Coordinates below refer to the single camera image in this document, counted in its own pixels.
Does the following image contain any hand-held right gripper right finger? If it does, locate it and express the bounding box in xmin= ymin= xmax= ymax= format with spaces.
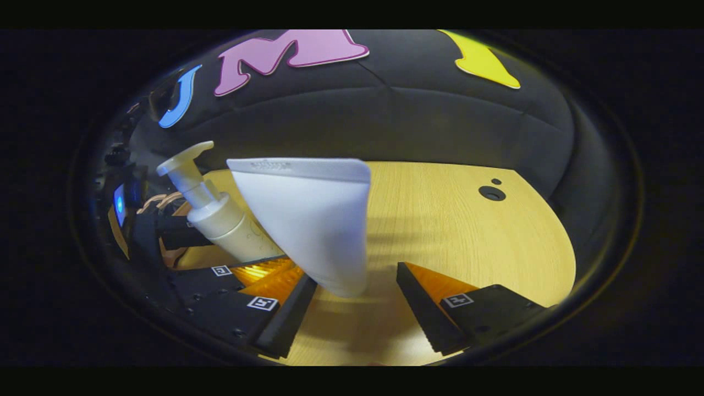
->
xmin=396 ymin=262 xmax=546 ymax=356

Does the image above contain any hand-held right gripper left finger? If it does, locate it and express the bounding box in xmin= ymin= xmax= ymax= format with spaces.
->
xmin=184 ymin=266 xmax=318 ymax=360

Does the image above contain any white pump bottle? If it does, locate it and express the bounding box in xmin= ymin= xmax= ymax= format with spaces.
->
xmin=156 ymin=141 xmax=284 ymax=263

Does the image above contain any white squeeze tube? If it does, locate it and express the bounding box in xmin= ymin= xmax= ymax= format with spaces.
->
xmin=227 ymin=158 xmax=372 ymax=298

